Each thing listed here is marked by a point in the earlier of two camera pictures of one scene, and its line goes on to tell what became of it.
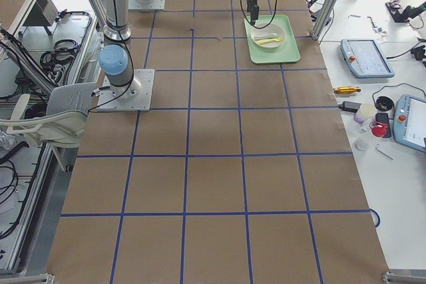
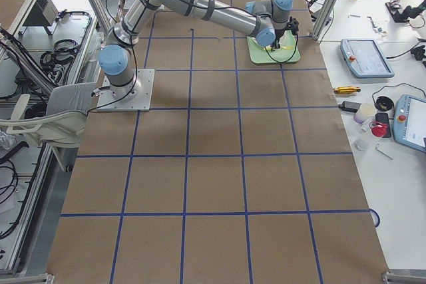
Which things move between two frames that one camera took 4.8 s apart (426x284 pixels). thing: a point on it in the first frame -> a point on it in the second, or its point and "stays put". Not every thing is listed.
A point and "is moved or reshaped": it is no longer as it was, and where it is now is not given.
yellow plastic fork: x=264 y=41 is moved or reshaped
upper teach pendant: x=365 y=59 stays put
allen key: x=377 y=148 stays put
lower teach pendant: x=409 y=123 stays put
